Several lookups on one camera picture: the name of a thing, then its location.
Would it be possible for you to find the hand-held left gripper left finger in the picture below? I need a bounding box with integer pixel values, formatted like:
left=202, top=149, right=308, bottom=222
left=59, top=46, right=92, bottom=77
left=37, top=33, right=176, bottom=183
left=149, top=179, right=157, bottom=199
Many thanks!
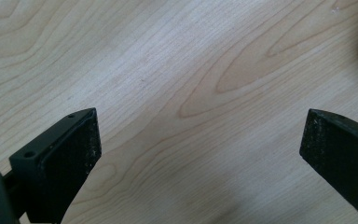
left=8, top=107, right=103, bottom=224

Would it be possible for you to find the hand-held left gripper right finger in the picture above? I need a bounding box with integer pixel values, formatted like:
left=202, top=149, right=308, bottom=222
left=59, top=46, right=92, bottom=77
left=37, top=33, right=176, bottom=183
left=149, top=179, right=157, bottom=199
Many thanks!
left=298, top=107, right=358, bottom=224

